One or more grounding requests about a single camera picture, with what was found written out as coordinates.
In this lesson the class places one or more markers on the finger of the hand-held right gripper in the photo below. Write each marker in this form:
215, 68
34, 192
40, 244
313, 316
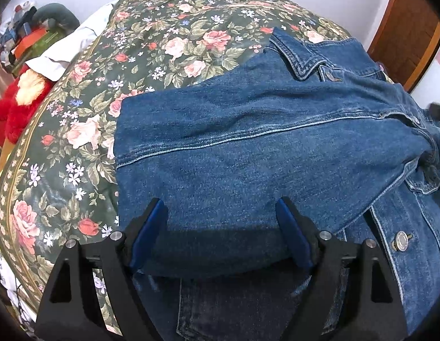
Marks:
439, 110

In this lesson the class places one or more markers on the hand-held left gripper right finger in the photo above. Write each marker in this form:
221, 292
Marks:
294, 234

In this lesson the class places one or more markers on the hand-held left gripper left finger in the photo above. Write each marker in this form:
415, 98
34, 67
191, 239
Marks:
149, 234

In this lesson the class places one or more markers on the blue denim jacket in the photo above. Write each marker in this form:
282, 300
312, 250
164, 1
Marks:
241, 149

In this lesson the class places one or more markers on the brown wooden door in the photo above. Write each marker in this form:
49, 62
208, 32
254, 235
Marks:
401, 32

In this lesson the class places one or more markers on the red plush toy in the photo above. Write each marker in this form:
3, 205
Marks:
17, 113

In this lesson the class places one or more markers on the floral bedspread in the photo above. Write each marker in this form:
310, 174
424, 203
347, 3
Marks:
170, 42

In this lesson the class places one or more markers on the white cloth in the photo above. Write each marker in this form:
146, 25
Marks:
74, 46

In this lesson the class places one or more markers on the green box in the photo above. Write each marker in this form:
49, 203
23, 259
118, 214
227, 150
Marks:
49, 41

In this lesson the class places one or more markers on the orange box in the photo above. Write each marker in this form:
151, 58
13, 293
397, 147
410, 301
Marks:
28, 42

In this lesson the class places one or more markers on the pile of assorted clutter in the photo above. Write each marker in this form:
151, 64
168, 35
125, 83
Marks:
14, 25

